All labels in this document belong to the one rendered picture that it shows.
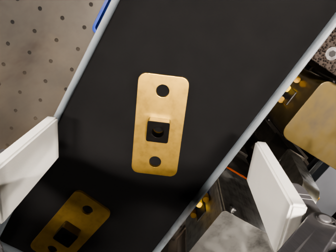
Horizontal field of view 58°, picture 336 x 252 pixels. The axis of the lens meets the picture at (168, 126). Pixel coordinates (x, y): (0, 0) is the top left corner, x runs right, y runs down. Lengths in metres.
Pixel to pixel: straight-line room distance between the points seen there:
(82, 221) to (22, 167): 0.14
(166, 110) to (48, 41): 0.54
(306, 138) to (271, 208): 0.20
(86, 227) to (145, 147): 0.10
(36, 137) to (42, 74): 0.59
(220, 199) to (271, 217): 0.20
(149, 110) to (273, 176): 0.11
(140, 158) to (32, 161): 0.10
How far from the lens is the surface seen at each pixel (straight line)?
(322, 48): 0.31
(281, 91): 0.24
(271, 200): 0.17
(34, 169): 0.19
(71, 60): 0.74
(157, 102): 0.23
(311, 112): 0.35
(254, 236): 0.37
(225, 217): 0.35
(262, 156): 0.19
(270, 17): 0.23
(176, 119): 0.24
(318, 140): 0.36
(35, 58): 0.77
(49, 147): 0.20
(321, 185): 0.49
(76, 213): 0.29
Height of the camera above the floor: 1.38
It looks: 69 degrees down
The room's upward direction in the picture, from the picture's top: 173 degrees counter-clockwise
